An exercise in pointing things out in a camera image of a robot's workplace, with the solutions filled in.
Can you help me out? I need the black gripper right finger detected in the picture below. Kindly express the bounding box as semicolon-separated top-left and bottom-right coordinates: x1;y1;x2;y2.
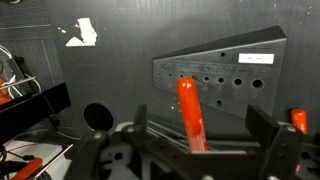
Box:
244;103;320;180

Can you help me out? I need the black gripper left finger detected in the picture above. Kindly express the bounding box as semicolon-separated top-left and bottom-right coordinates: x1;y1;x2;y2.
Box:
63;104;208;180

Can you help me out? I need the red T-handle hex key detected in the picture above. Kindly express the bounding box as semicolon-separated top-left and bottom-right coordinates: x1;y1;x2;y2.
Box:
289;108;308;135
175;77;209;153

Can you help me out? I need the small orange object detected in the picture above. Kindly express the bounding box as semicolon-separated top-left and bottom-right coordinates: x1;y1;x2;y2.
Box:
0;78;11;106

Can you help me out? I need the black wedge hex key stand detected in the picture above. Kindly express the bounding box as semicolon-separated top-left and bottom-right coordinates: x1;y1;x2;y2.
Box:
152;25;288;119

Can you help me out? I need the white box under table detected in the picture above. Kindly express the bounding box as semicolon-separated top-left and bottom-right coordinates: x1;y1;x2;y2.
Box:
0;139;64;180

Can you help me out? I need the torn white sticker patch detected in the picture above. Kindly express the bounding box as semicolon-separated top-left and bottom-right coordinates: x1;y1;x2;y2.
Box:
57;17;99;48

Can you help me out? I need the thin metal rod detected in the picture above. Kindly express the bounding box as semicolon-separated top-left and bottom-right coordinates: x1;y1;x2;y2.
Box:
0;76;37;93

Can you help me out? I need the black metal frame beam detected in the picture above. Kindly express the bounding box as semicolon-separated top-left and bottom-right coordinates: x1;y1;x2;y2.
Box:
0;82;72;144

